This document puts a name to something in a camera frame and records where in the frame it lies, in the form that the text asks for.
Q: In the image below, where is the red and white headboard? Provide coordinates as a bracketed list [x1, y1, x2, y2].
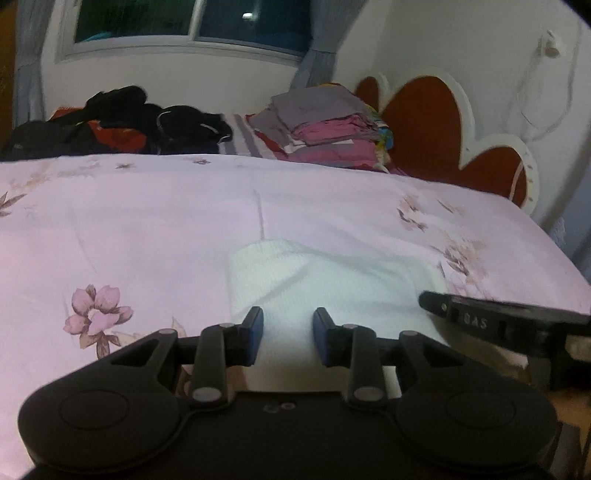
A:
[353, 69, 541, 217]

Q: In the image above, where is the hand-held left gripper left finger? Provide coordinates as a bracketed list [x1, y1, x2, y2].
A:
[108, 305, 265, 409]

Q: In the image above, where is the white knit sweater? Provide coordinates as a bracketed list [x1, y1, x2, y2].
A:
[225, 237, 448, 398]

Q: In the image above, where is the white wall hook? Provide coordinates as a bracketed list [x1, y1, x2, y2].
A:
[540, 30, 562, 59]

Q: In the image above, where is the grey curtain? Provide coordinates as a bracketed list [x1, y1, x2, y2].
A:
[290, 0, 345, 90]
[13, 0, 49, 126]

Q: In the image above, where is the window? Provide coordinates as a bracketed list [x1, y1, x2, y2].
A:
[55, 0, 319, 69]

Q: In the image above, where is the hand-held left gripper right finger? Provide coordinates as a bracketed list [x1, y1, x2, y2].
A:
[312, 307, 467, 409]

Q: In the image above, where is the pink floral bedsheet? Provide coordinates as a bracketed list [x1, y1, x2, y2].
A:
[0, 154, 591, 478]

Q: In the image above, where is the stack of folded clothes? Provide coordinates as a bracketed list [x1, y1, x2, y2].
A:
[247, 83, 407, 175]

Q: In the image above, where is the red garment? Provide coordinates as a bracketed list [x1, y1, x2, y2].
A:
[48, 107, 145, 154]

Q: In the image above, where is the pile of black clothes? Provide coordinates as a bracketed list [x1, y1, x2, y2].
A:
[0, 85, 234, 161]

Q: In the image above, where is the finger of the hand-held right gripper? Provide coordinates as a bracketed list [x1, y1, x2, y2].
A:
[418, 291, 452, 322]

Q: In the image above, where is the brown wooden door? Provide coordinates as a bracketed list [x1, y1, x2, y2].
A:
[0, 0, 20, 118]

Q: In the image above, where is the striped cloth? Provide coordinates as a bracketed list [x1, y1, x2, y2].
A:
[218, 113, 289, 158]

